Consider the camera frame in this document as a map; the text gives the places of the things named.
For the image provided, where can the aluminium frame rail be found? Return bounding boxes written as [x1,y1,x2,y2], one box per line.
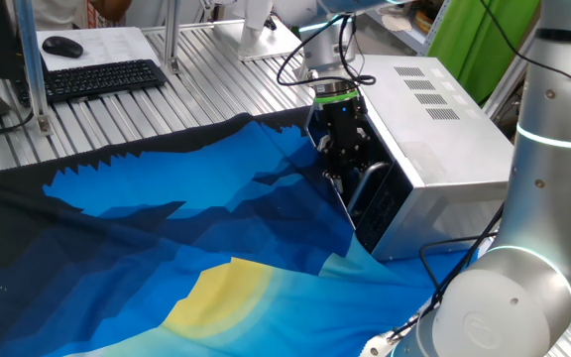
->
[139,18,245,36]

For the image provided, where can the black computer mouse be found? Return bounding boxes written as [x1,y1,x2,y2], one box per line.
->
[41,35,85,60]

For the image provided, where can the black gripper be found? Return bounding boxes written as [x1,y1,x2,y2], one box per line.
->
[314,97,372,194]

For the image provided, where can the aluminium frame strut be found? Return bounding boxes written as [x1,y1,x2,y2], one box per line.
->
[481,29,539,120]

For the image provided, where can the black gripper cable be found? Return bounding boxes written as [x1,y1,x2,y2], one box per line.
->
[276,13,377,88]

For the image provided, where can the white paper sheet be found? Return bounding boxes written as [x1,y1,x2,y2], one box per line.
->
[36,26,162,73]

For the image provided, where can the black monitor cable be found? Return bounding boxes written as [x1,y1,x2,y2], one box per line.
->
[0,109,37,139]

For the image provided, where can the bare person forearm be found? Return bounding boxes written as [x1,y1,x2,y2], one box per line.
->
[89,0,133,23]

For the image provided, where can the black keyboard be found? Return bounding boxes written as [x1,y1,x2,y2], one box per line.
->
[15,59,169,106]

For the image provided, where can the woven round basket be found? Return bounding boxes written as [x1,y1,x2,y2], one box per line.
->
[412,4,441,36]

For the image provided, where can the white paper doily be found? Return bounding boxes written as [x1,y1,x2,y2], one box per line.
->
[381,13,414,34]

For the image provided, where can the aluminium frame post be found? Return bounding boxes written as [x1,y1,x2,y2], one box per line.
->
[13,0,53,136]
[163,0,183,74]

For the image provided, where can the white metal shelf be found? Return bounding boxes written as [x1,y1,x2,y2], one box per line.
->
[364,0,453,57]

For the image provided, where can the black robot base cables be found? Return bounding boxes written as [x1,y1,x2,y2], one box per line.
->
[387,202,508,346]

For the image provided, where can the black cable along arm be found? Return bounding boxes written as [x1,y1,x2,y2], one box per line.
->
[478,0,571,93]

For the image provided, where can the silver microwave body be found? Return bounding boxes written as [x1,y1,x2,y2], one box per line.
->
[304,54,514,263]

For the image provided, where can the blue mountain print cloth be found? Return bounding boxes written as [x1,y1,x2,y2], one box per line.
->
[0,106,480,357]

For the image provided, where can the green curtain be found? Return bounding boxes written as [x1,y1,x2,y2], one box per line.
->
[426,0,542,105]

